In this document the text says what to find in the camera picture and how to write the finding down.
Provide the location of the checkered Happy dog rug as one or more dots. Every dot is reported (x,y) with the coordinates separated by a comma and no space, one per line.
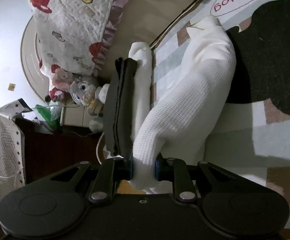
(251,139)

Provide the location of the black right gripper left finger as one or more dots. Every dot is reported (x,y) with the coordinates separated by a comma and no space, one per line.
(48,205)

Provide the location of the green plastic bag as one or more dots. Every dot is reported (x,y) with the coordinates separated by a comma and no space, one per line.
(49,115)

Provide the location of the beige sofa base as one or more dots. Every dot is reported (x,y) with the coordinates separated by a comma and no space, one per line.
(142,20)

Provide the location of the pink plush toy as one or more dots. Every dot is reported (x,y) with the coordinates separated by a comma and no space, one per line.
(61,84)

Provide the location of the patterned fabric storage box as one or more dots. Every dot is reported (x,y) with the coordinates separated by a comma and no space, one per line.
(12,168)

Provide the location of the folded white garment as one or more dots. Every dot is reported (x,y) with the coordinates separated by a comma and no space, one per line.
(142,54)

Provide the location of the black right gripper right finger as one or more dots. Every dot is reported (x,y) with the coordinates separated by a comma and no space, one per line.
(230,205)

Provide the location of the black Mickey shaped mat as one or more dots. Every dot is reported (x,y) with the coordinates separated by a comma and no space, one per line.
(263,57)

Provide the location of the white red quilted blanket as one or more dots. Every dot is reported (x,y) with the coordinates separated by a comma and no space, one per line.
(74,35)

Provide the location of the grey bunny plush toy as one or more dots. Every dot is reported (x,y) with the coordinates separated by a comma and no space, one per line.
(87,93)

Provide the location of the white waffle knit garment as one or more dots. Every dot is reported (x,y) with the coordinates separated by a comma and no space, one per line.
(179,124)

